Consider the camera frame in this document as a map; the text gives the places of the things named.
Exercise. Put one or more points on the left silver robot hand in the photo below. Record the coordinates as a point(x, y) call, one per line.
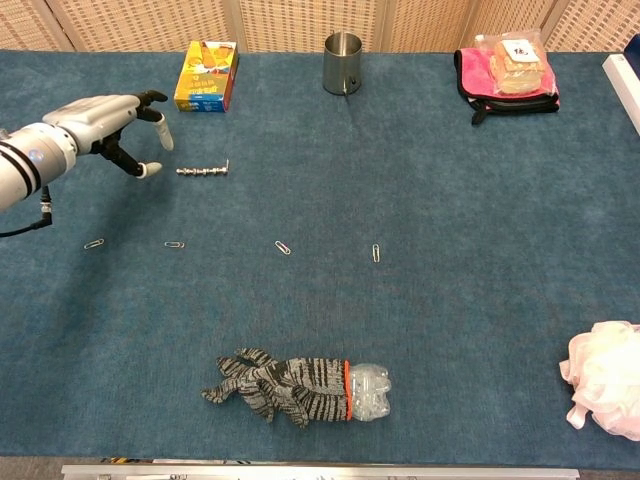
point(95, 120)

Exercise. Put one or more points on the metal drill bit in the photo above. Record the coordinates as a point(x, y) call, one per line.
point(202, 171)

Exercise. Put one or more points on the wicker folding screen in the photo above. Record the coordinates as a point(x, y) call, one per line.
point(150, 25)

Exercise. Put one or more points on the yellow cardboard box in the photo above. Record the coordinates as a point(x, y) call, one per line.
point(205, 77)

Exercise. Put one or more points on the blue carpet table cover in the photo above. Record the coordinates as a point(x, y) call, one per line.
point(320, 200)

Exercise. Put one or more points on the stainless steel cup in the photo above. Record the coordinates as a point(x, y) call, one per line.
point(342, 65)

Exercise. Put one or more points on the grey black striped glove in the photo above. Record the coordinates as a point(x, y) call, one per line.
point(285, 390)

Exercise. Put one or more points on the pink cloth with black trim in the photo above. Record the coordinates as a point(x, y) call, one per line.
point(470, 75)

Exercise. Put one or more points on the clear plastic bottle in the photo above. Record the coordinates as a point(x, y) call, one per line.
point(370, 395)

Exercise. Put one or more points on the clear bag of snacks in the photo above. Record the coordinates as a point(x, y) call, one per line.
point(517, 65)

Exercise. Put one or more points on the white flat box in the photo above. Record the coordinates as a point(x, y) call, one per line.
point(622, 85)

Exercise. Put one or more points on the pink mesh bath pouf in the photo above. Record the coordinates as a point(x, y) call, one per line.
point(605, 380)

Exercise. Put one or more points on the aluminium rail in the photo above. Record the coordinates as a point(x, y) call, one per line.
point(320, 472)

